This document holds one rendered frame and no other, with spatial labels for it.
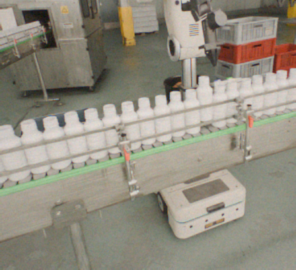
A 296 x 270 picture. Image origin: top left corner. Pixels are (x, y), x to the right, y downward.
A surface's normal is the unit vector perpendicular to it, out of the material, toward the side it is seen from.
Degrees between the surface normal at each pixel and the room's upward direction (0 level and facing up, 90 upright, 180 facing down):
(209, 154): 90
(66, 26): 90
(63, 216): 90
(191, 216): 90
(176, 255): 0
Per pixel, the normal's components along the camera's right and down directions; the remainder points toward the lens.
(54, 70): 0.07, 0.40
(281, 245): -0.06, -0.91
